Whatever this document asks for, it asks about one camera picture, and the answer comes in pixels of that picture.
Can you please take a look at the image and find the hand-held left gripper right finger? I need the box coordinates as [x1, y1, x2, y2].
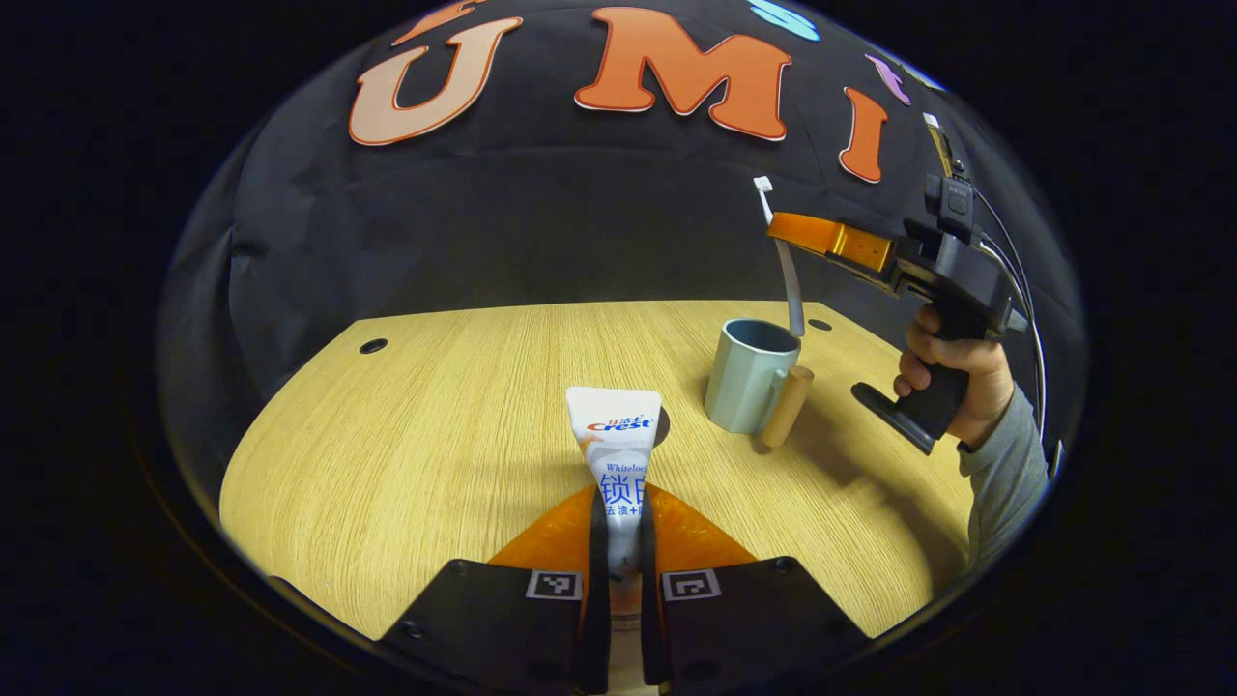
[638, 481, 876, 696]

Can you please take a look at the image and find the white toothpaste tube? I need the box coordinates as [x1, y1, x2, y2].
[565, 387, 664, 620]

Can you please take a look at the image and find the pale blue cup wooden handle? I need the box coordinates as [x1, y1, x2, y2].
[704, 318, 816, 450]

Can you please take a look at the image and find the white toothbrush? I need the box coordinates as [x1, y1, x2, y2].
[753, 176, 806, 339]

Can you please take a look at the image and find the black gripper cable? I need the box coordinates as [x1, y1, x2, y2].
[971, 187, 1050, 441]

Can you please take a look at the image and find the black backdrop cloth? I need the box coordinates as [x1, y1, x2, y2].
[159, 0, 1083, 455]

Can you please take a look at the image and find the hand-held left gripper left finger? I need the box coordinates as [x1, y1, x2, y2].
[380, 483, 612, 695]

